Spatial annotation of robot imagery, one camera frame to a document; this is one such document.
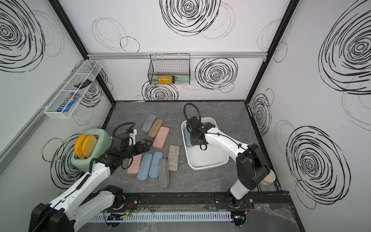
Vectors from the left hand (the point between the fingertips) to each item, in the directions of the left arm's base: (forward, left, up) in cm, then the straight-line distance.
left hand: (147, 144), depth 82 cm
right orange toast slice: (-6, +27, +8) cm, 28 cm away
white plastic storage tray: (-1, -32, -13) cm, 35 cm away
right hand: (+5, -30, -2) cm, 31 cm away
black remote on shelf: (+25, +35, +23) cm, 49 cm away
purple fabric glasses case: (+22, +5, -8) cm, 24 cm away
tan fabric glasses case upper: (+17, -1, -8) cm, 19 cm away
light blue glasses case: (-9, +1, -9) cm, 13 cm away
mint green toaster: (0, +24, +2) cm, 24 cm away
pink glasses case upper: (+10, -6, -10) cm, 15 cm away
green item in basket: (+33, -19, +22) cm, 44 cm away
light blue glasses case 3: (+10, -24, -8) cm, 27 cm away
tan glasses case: (+1, -31, +21) cm, 37 cm away
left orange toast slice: (-7, +31, +9) cm, 33 cm away
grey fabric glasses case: (-17, -11, -8) cm, 22 cm away
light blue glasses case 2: (-11, -4, -10) cm, 15 cm away
